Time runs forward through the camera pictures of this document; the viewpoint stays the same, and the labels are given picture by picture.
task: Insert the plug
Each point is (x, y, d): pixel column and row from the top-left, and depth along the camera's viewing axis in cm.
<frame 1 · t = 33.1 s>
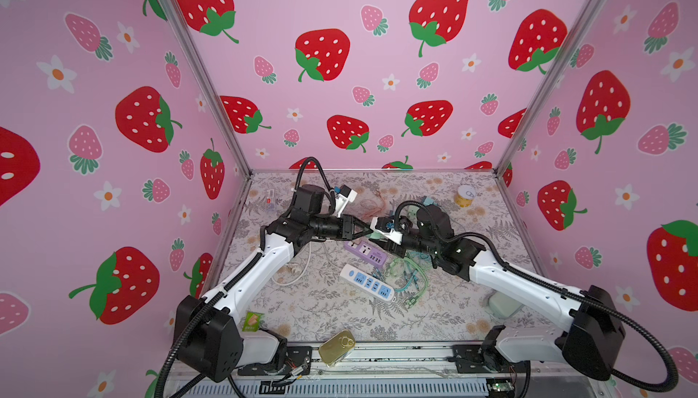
left hand: (370, 230, 72), fingers open
right hand: (373, 226, 74), fingers open
purple power strip: (365, 252, 95), point 3 cm above the table
white blue power strip: (368, 283, 88), point 3 cm above the table
yellow tin can: (464, 195, 109), point 5 cm above the table

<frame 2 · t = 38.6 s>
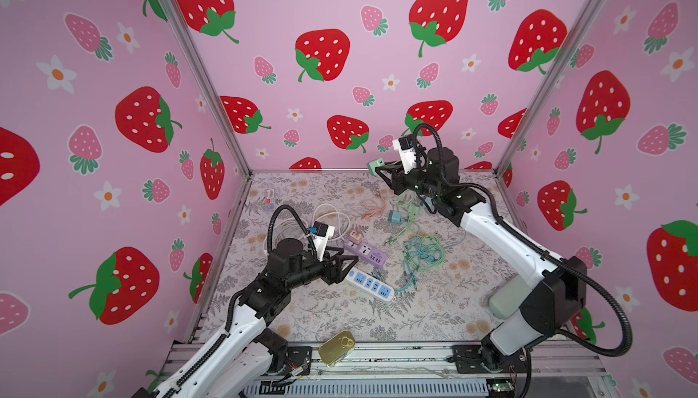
left hand: (350, 254, 71), fingers open
right hand: (379, 165, 74), fingers open
blue charger plug near: (395, 216, 106), point 2 cm above the table
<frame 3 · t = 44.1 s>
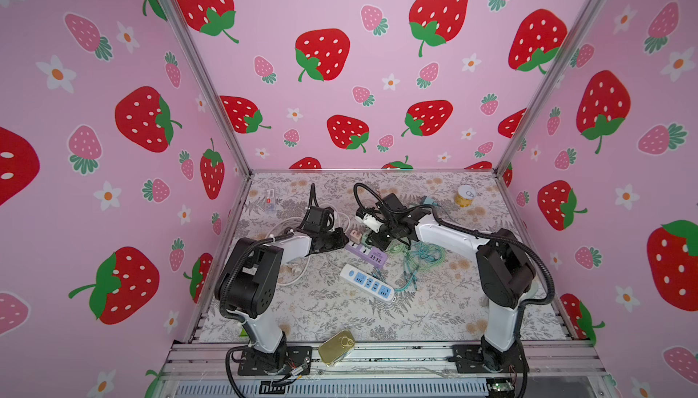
left hand: (348, 238, 95), fingers closed
right hand: (368, 237, 91), fingers open
blue charger plug far: (429, 201, 112), on the table
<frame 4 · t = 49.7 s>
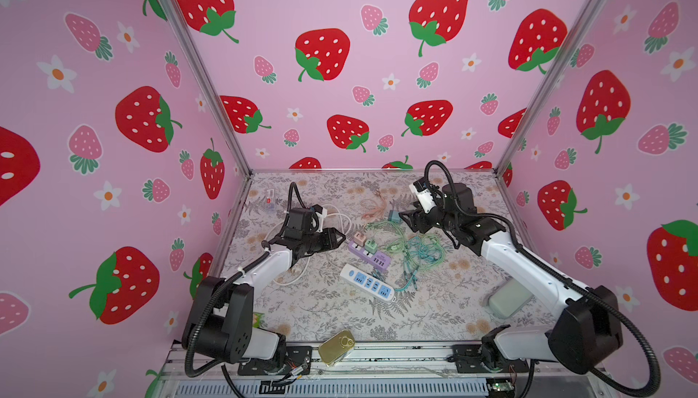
left hand: (341, 237, 88), fingers open
right hand: (406, 207, 81), fingers open
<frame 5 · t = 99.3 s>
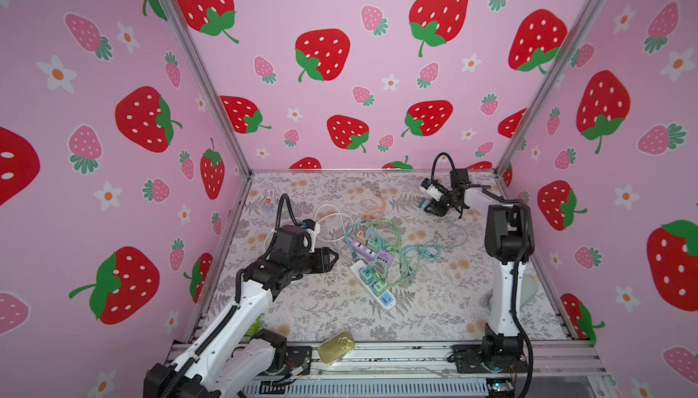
left hand: (332, 255, 78), fingers open
right hand: (432, 203, 109), fingers open
white blue power strip: (386, 301, 84), point 3 cm above the table
